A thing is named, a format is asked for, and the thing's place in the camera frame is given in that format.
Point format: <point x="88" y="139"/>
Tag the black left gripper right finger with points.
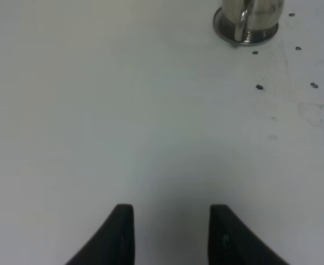
<point x="232" y="242"/>

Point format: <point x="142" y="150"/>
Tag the stainless steel teapot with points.
<point x="252" y="15"/>

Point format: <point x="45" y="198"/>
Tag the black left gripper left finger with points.
<point x="113" y="243"/>

